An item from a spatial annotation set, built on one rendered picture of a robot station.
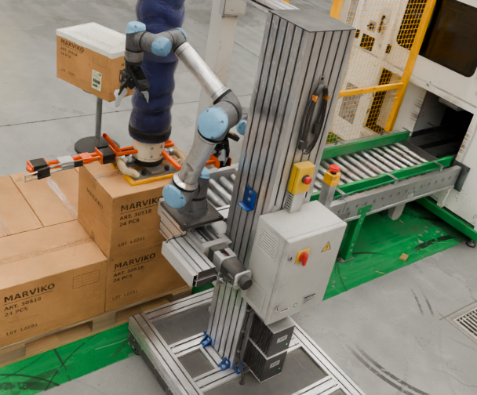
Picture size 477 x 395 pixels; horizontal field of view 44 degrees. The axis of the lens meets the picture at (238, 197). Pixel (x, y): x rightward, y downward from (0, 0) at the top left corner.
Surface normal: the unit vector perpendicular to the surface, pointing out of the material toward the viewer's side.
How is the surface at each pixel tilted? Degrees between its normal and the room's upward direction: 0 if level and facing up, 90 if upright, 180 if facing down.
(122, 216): 90
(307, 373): 0
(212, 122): 83
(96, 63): 90
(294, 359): 0
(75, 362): 0
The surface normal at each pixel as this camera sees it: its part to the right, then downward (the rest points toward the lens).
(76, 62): -0.55, 0.36
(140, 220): 0.59, 0.51
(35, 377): 0.16, -0.83
